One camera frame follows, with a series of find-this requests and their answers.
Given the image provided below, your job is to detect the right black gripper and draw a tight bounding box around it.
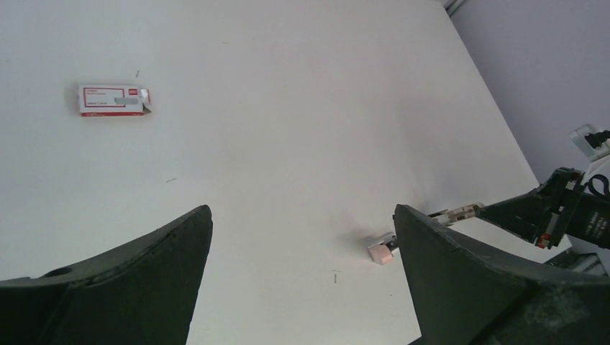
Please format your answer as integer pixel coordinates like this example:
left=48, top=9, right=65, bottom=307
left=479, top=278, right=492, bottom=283
left=478, top=167, right=609, bottom=249

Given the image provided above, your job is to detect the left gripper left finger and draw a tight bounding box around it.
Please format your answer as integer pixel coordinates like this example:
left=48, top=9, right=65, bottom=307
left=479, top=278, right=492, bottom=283
left=1, top=206, right=213, bottom=344

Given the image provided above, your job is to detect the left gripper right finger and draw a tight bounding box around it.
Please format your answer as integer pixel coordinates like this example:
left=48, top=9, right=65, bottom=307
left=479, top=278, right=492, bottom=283
left=393, top=205, right=609, bottom=344

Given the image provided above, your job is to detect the tan stapler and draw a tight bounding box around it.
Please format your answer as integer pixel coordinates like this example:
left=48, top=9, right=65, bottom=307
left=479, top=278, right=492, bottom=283
left=428, top=203, right=484, bottom=226

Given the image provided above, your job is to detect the pink stapler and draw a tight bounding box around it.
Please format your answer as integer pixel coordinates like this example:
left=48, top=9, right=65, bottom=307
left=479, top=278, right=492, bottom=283
left=367, top=232, right=399, bottom=265

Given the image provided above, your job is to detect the red white staple box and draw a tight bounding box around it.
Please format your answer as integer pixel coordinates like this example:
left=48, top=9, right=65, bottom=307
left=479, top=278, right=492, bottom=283
left=78, top=84, right=151, bottom=117

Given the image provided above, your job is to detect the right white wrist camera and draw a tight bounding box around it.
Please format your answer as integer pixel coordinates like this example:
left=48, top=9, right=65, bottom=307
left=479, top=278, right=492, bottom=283
left=569, top=124, right=609, bottom=162

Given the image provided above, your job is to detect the right aluminium frame post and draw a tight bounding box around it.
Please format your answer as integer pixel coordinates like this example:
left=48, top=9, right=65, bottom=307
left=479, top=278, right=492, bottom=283
left=441, top=0, right=468, bottom=17

